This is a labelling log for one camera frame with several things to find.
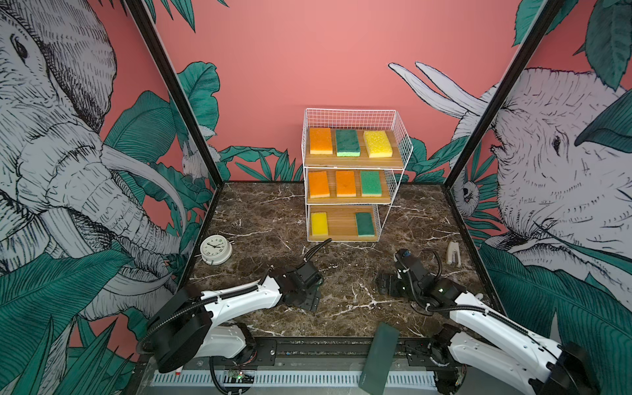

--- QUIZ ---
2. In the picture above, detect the dark green foreground sponge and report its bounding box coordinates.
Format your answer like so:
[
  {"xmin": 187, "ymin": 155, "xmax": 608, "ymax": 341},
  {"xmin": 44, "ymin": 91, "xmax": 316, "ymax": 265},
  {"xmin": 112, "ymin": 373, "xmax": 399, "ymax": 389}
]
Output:
[{"xmin": 358, "ymin": 323, "xmax": 399, "ymax": 395}]

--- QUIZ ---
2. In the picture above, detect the yellow sponge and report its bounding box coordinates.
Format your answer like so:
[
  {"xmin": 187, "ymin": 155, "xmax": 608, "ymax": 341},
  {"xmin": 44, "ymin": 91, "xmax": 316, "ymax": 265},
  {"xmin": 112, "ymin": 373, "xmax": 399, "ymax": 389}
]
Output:
[
  {"xmin": 363, "ymin": 131, "xmax": 393, "ymax": 158},
  {"xmin": 310, "ymin": 212, "xmax": 329, "ymax": 236}
]

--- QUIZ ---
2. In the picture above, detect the white round clock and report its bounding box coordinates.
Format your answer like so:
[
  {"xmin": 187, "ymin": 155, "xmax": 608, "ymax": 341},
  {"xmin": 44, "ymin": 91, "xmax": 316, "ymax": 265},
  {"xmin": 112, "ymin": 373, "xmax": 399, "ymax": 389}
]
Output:
[{"xmin": 199, "ymin": 235, "xmax": 233, "ymax": 266}]

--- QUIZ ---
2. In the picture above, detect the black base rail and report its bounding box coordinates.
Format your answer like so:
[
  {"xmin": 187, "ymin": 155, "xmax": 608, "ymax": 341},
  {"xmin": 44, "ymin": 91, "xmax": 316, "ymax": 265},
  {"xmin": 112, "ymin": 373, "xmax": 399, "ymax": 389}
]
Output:
[{"xmin": 142, "ymin": 335, "xmax": 537, "ymax": 369}]

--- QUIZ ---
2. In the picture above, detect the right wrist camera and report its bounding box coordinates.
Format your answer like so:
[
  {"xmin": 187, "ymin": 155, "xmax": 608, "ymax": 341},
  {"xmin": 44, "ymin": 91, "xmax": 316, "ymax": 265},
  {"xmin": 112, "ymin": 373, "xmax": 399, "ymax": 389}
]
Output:
[{"xmin": 395, "ymin": 249, "xmax": 416, "ymax": 268}]

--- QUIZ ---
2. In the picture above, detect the right black frame post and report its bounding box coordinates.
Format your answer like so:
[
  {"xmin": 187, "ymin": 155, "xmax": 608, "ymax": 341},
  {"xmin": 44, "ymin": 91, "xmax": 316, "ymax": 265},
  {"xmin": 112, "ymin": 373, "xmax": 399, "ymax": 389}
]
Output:
[{"xmin": 442, "ymin": 0, "xmax": 565, "ymax": 190}]

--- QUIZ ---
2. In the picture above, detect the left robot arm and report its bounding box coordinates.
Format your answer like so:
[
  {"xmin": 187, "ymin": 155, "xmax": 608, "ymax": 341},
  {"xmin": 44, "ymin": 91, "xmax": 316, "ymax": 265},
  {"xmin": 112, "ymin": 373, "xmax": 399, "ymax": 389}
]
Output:
[{"xmin": 136, "ymin": 238, "xmax": 332, "ymax": 373}]

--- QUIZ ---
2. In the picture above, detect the left black frame post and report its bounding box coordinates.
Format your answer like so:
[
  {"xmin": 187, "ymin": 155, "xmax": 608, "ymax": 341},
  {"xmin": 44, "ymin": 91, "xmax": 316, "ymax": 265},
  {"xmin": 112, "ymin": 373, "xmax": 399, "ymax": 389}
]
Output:
[{"xmin": 125, "ymin": 0, "xmax": 224, "ymax": 187}]

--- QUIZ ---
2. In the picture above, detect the white slotted cable duct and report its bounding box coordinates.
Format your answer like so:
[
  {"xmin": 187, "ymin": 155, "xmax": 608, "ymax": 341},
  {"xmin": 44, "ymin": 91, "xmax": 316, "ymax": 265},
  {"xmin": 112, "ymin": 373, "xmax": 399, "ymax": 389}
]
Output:
[{"xmin": 150, "ymin": 370, "xmax": 436, "ymax": 390}]

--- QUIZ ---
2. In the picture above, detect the black frame post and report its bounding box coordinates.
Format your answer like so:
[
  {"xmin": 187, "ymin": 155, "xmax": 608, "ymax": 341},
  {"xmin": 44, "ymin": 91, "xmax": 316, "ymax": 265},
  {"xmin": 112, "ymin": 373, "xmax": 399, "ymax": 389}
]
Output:
[
  {"xmin": 125, "ymin": 0, "xmax": 224, "ymax": 187},
  {"xmin": 442, "ymin": 0, "xmax": 565, "ymax": 190}
]

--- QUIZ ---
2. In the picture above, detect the beige plastic clip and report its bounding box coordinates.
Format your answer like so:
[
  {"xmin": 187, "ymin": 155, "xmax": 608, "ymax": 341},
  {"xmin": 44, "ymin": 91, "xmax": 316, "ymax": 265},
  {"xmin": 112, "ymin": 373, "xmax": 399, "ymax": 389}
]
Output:
[{"xmin": 446, "ymin": 241, "xmax": 462, "ymax": 268}]

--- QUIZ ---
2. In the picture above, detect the orange sponge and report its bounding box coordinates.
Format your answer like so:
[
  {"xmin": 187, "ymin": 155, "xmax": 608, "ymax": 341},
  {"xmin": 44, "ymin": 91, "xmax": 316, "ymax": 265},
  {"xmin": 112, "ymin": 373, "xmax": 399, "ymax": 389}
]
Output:
[
  {"xmin": 308, "ymin": 171, "xmax": 331, "ymax": 198},
  {"xmin": 309, "ymin": 128, "xmax": 333, "ymax": 156},
  {"xmin": 336, "ymin": 171, "xmax": 357, "ymax": 198}
]

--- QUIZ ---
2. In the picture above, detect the white wire three-tier shelf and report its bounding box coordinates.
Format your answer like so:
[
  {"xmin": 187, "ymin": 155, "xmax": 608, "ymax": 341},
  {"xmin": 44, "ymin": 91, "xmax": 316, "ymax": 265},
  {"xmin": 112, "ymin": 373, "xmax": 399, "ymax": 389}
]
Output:
[{"xmin": 301, "ymin": 108, "xmax": 412, "ymax": 243}]

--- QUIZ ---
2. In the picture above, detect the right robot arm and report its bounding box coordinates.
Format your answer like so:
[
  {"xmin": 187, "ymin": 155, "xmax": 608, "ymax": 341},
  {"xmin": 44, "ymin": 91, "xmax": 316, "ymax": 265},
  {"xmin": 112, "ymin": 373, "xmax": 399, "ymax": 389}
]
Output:
[{"xmin": 375, "ymin": 249, "xmax": 601, "ymax": 394}]

